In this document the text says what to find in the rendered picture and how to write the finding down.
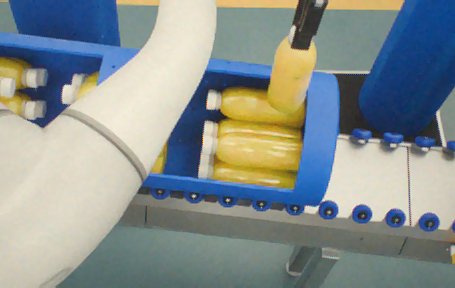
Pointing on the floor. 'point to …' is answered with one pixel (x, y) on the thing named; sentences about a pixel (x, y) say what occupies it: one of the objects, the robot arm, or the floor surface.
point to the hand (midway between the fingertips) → (303, 24)
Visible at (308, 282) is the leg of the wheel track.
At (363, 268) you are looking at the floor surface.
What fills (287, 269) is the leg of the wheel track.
